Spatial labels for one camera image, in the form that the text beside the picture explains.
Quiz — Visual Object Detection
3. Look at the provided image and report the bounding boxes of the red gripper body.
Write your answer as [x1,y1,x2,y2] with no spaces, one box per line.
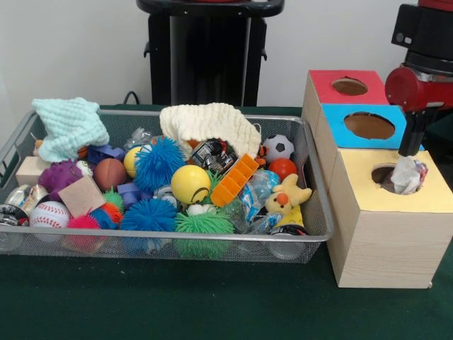
[384,66,453,115]

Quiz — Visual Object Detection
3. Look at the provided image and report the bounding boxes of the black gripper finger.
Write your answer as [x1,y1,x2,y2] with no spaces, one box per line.
[406,108,440,157]
[398,111,420,157]

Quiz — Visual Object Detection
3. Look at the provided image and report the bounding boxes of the white paper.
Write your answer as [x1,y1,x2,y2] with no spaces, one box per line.
[389,154,429,196]

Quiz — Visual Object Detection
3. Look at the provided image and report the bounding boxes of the cream knitted cloth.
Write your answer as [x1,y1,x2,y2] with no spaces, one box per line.
[159,102,263,159]

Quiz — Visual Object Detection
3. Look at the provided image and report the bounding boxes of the mint knitted cloth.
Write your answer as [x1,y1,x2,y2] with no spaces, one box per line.
[31,96,110,163]

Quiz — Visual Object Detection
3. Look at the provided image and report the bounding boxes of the wooden box with three holes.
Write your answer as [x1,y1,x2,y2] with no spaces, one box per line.
[301,69,453,290]

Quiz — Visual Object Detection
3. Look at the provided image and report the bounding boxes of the shallow mesh bin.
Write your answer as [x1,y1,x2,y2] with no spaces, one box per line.
[0,108,336,265]

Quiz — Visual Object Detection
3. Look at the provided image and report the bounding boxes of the green covered side table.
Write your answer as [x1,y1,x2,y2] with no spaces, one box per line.
[424,115,453,157]

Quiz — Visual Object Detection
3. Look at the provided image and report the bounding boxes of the black white soccer ball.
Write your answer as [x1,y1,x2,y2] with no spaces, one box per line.
[262,133,295,164]

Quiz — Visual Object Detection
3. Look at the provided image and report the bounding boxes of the yellow plush toy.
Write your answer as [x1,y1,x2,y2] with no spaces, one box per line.
[265,173,313,217]

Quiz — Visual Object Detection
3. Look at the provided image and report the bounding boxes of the orange plastic brick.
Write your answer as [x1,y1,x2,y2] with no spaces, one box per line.
[211,152,260,208]

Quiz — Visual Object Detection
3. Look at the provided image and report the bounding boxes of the yellow ball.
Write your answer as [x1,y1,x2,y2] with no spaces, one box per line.
[170,164,212,205]

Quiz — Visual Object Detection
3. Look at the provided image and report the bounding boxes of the green spiky ball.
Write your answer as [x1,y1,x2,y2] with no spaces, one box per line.
[173,208,236,260]

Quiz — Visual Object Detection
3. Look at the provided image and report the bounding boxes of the blue spiky ball with eyes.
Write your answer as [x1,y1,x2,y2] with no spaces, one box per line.
[133,136,188,194]

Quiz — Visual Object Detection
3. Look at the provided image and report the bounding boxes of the dark green tablecloth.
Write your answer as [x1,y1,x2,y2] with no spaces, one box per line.
[0,103,453,340]

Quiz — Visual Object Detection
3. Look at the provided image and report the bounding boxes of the white baseball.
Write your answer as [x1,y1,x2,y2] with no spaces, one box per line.
[29,200,71,229]

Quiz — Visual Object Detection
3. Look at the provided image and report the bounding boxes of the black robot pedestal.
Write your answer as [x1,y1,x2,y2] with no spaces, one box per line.
[136,0,286,107]

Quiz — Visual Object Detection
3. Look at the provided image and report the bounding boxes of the black cable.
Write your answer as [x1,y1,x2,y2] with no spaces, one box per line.
[122,90,150,106]

